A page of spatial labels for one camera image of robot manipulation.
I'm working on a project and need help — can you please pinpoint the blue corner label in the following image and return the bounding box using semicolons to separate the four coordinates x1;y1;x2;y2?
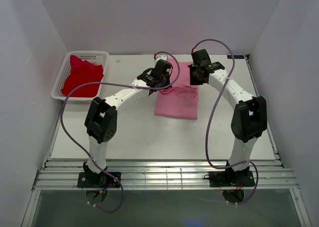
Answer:
227;55;245;59

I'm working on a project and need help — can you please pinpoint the white plastic mesh basket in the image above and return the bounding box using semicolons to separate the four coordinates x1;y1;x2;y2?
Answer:
51;50;109;100

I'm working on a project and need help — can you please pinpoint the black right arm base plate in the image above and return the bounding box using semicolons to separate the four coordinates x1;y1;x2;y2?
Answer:
203;171;255;187

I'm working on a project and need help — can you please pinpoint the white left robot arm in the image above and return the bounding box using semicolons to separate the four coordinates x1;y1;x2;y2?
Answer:
84;55;172;187

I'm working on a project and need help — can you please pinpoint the red t shirt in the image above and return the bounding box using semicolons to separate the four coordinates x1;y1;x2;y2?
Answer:
61;55;104;98

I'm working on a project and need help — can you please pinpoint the aluminium rail frame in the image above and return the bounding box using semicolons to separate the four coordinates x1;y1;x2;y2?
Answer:
33;159;299;191

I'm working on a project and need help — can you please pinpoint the pink t shirt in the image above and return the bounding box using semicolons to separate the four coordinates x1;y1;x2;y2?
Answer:
154;59;199;120

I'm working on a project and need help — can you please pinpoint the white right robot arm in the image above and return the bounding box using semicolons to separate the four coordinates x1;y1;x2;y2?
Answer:
188;49;268;186

